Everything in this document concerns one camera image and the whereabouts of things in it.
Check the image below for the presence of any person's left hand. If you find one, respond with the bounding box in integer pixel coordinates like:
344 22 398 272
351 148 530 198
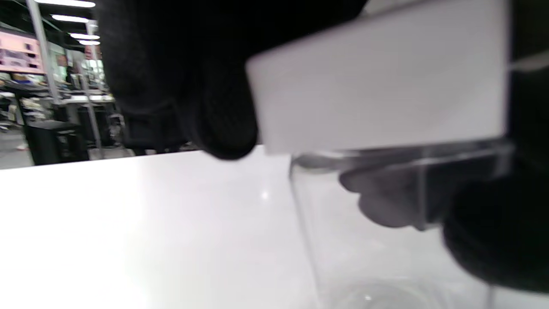
97 0 549 297

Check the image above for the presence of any white square jar lid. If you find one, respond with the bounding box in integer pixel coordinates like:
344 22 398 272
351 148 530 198
245 0 513 155

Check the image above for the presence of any clear square coffee jar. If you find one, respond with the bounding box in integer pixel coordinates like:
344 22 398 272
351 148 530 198
290 137 515 309

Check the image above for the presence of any black cabinet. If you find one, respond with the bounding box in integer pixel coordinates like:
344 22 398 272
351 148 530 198
24 120 89 166

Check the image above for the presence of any pink wall panel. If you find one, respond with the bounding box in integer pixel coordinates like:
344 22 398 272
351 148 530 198
0 30 43 74

